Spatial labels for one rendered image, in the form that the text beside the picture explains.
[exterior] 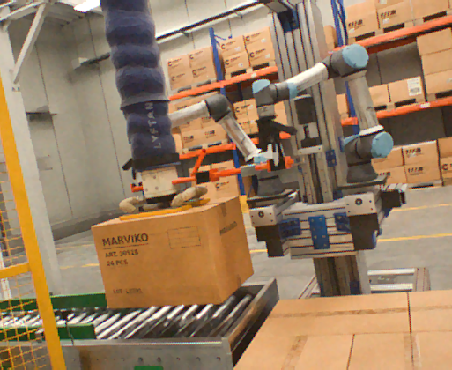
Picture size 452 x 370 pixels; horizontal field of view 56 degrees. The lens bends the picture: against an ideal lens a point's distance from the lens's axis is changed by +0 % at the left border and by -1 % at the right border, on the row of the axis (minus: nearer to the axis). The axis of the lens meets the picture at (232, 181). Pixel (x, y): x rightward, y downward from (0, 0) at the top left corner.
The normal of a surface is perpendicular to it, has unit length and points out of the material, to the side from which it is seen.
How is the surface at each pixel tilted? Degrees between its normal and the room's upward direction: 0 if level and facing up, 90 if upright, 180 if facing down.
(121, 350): 90
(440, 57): 88
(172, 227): 90
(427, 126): 90
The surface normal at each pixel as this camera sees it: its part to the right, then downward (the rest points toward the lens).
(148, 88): 0.42, 0.18
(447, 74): -0.43, 0.06
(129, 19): 0.27, -0.18
